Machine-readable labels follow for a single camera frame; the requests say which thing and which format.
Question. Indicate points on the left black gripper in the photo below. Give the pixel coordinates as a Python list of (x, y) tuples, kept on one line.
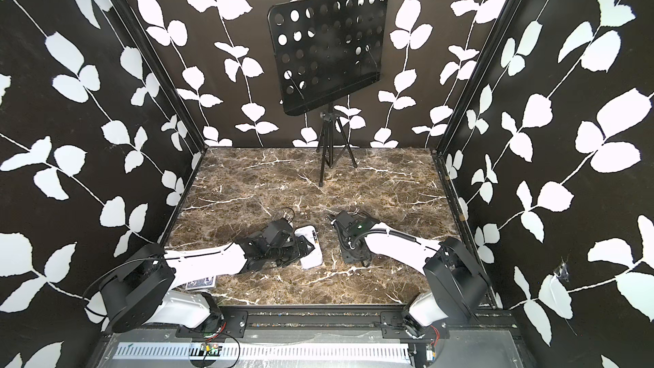
[(299, 251)]

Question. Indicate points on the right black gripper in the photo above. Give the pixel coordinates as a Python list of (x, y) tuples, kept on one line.
[(346, 256)]

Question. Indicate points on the white digital alarm clock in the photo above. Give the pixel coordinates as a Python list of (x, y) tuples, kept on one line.
[(311, 253)]

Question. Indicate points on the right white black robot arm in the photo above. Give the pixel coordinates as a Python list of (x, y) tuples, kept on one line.
[(457, 282)]

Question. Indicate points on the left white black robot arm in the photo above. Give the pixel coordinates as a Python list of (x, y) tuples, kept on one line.
[(171, 287)]

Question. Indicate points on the blue playing card deck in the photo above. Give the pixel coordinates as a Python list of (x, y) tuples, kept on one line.
[(201, 284)]

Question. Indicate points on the black perforated music stand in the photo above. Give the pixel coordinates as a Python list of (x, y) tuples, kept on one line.
[(326, 50)]

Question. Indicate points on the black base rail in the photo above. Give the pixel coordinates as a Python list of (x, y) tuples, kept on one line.
[(392, 320)]

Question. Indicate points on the white slotted cable duct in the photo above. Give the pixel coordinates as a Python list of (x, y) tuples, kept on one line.
[(194, 351)]

